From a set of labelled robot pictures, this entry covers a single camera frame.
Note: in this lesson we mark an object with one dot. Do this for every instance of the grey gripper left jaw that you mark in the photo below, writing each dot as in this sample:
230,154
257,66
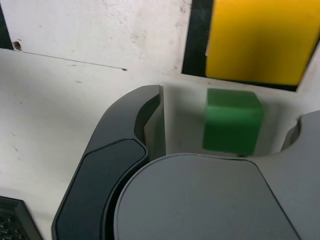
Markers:
107,162

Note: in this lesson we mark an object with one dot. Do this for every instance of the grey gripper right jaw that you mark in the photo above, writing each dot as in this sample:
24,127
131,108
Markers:
200,200

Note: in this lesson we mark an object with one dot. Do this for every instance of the green cube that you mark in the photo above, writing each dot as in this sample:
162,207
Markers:
231,122

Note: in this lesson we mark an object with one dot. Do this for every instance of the black tape square outline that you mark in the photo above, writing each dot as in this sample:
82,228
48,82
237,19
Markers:
197,37

